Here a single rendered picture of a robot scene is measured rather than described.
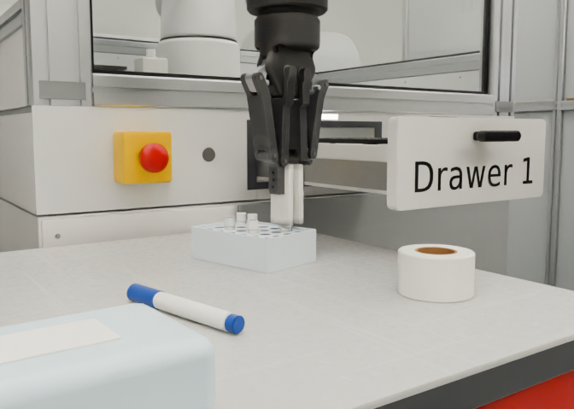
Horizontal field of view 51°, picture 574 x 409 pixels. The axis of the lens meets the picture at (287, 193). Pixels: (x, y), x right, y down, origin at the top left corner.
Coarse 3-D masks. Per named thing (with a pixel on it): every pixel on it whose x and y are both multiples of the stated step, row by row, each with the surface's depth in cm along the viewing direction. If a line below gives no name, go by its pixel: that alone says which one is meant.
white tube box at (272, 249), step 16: (208, 224) 74; (224, 224) 76; (272, 224) 74; (192, 240) 72; (208, 240) 70; (224, 240) 68; (240, 240) 67; (256, 240) 65; (272, 240) 65; (288, 240) 66; (304, 240) 69; (192, 256) 72; (208, 256) 70; (224, 256) 68; (240, 256) 67; (256, 256) 65; (272, 256) 65; (288, 256) 67; (304, 256) 69
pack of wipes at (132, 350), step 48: (0, 336) 31; (48, 336) 31; (96, 336) 31; (144, 336) 32; (192, 336) 32; (0, 384) 26; (48, 384) 27; (96, 384) 28; (144, 384) 29; (192, 384) 31
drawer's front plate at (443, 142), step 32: (416, 128) 71; (448, 128) 74; (480, 128) 78; (512, 128) 81; (544, 128) 85; (416, 160) 72; (448, 160) 75; (480, 160) 78; (512, 160) 82; (416, 192) 72; (448, 192) 75; (480, 192) 79; (512, 192) 83
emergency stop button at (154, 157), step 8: (152, 144) 81; (160, 144) 82; (144, 152) 80; (152, 152) 81; (160, 152) 81; (144, 160) 80; (152, 160) 81; (160, 160) 81; (144, 168) 81; (152, 168) 81; (160, 168) 82
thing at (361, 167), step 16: (320, 144) 85; (336, 144) 82; (352, 144) 79; (368, 144) 77; (384, 144) 108; (256, 160) 99; (320, 160) 84; (336, 160) 82; (352, 160) 79; (368, 160) 77; (384, 160) 74; (256, 176) 99; (320, 176) 85; (336, 176) 82; (352, 176) 79; (368, 176) 76; (384, 176) 74; (368, 192) 77; (384, 192) 75
